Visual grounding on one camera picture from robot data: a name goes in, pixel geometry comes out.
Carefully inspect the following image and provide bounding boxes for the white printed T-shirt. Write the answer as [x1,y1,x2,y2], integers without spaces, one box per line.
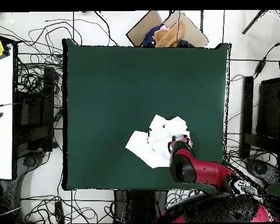
[125,114,191,169]

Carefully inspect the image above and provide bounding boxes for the dark green table cloth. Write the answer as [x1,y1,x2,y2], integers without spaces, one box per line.
[62,38,232,191]

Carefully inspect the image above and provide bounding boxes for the black upright stand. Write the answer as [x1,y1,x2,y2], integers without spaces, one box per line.
[240,76,254,159]

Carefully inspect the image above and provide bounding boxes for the grey swivel chair base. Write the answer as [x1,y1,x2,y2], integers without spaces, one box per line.
[16,151,46,180]
[244,157,280,185]

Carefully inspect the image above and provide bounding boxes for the tan folded garment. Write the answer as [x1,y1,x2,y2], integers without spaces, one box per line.
[153,20,186,48]

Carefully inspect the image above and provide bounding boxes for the dark blue garment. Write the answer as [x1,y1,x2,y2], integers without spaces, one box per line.
[142,24,165,47]

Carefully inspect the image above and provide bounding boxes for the open cardboard box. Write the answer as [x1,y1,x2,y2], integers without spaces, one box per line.
[125,10,210,48]

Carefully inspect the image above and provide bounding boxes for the black power adapter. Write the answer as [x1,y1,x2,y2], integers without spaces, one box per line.
[254,59,267,78]

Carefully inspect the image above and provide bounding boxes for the black power strip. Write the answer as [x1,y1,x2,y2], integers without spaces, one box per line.
[54,201,65,223]

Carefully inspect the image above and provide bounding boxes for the black computer tower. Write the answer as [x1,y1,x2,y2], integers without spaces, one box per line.
[13,66,57,152]

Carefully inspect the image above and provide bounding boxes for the black thin rod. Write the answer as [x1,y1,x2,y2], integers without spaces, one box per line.
[241,9,267,35]

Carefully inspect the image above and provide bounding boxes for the white desk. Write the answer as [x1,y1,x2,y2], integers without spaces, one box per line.
[0,44,15,180]

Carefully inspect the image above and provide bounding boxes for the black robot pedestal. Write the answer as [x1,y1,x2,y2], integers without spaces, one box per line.
[113,190,169,222]

